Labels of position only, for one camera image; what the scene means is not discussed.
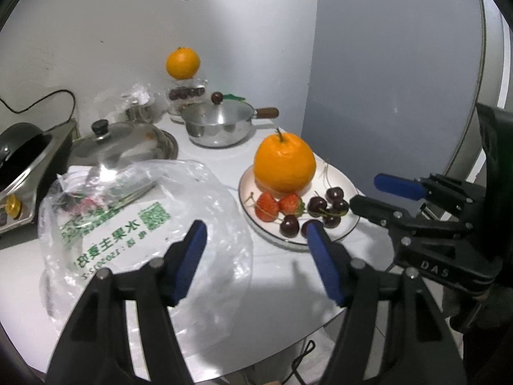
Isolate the large orange with stem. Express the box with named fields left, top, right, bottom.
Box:
left=254, top=128, right=316, bottom=193

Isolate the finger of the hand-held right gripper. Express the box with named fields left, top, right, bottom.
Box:
left=350, top=194, right=417, bottom=241
left=374, top=174, right=485, bottom=223

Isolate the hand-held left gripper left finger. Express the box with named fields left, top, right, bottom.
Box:
left=46, top=220, right=208, bottom=385

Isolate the small steel pot with lid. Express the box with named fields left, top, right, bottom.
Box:
left=179, top=92, right=279, bottom=148

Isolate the black wok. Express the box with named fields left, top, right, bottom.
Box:
left=0, top=122, right=45, bottom=185

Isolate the clear fruit container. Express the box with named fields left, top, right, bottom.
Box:
left=166, top=78, right=209, bottom=123

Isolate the grey blue refrigerator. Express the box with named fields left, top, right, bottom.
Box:
left=300, top=0, right=509, bottom=193

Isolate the steel induction cooker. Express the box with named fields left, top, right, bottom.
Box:
left=0, top=118, right=81, bottom=235

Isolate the red strawberry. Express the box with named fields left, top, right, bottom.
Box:
left=255, top=192, right=280, bottom=221
left=279, top=193, right=305, bottom=216

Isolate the black cooker power cable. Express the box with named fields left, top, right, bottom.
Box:
left=0, top=89, right=77, bottom=119

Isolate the white plate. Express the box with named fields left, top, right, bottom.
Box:
left=238, top=160, right=359, bottom=247

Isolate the clear printed plastic bag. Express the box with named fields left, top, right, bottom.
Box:
left=38, top=159, right=254, bottom=347

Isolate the glass lid with black knob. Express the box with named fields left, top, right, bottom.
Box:
left=70, top=119, right=177, bottom=169

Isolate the crinkled clear bag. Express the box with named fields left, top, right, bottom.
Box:
left=94, top=84, right=169, bottom=125

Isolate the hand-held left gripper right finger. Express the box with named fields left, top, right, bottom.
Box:
left=307, top=221, right=467, bottom=385

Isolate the small orange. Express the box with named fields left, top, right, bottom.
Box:
left=166, top=47, right=201, bottom=81

